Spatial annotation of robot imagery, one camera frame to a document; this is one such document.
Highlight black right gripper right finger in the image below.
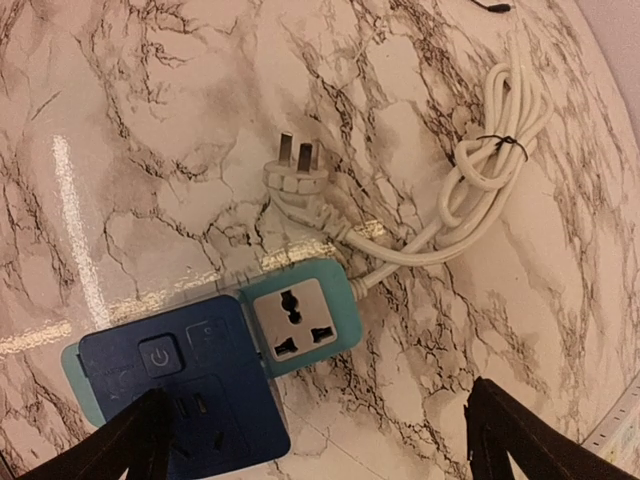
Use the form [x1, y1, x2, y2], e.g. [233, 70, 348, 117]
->
[464, 377, 633, 479]

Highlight white power strip cable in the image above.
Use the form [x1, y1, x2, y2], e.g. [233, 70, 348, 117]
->
[262, 37, 556, 301]

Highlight black power adapter with cable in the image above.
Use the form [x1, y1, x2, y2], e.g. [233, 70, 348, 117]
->
[471, 0, 512, 14]

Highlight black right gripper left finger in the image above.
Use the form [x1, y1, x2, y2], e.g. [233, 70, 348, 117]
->
[22, 389, 173, 480]

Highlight blue cube socket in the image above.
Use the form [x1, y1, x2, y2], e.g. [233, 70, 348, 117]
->
[78, 295, 291, 479]

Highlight teal power strip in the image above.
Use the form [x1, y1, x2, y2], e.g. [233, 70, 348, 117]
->
[61, 259, 363, 431]

